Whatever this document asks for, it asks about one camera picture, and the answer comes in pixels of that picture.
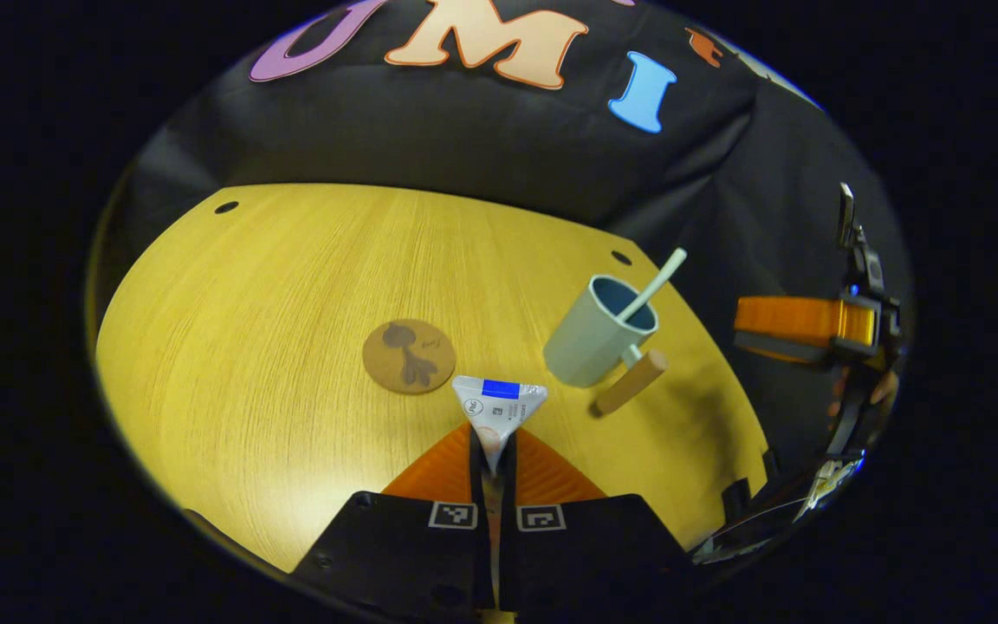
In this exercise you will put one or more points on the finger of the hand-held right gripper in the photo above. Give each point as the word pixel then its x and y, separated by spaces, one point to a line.
pixel 793 319

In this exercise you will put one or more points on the pale green toothbrush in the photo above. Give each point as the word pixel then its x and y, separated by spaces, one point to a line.
pixel 659 277

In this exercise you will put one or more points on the round brown cork coaster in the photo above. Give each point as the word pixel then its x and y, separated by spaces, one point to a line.
pixel 409 356

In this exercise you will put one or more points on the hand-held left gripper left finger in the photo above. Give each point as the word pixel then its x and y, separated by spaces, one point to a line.
pixel 476 485

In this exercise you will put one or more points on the white toothpaste tube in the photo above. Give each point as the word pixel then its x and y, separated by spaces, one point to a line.
pixel 499 412

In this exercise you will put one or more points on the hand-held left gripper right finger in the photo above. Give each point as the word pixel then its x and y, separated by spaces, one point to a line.
pixel 509 485

